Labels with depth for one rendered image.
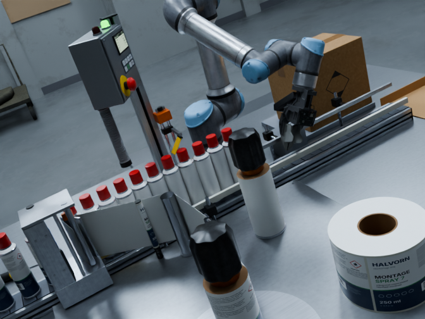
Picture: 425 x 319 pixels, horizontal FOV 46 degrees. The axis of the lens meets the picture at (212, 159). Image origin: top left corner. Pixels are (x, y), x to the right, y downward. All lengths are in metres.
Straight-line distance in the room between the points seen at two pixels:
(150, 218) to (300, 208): 0.42
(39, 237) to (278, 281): 0.59
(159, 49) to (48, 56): 1.77
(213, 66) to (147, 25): 5.96
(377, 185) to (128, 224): 0.74
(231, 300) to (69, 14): 7.65
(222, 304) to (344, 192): 0.73
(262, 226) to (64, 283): 0.53
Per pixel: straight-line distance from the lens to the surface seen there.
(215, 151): 1.52
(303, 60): 1.61
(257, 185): 1.26
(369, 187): 1.57
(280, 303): 1.14
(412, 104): 2.06
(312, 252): 1.27
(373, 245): 1.02
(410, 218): 1.08
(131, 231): 1.41
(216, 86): 1.91
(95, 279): 1.39
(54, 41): 8.38
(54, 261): 1.34
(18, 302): 1.55
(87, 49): 1.38
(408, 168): 1.64
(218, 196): 1.55
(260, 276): 1.24
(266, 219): 1.31
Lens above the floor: 1.65
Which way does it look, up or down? 25 degrees down
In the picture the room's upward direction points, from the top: 18 degrees counter-clockwise
